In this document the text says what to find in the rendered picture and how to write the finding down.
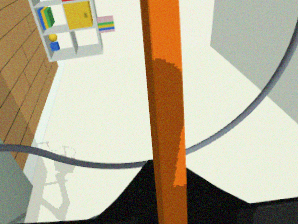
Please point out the orange handle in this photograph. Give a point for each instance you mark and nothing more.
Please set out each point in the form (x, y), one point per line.
(161, 31)

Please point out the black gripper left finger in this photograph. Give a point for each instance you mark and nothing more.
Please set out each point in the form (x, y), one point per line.
(137, 204)

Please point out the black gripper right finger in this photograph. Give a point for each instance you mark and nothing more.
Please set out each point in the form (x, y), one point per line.
(208, 204)

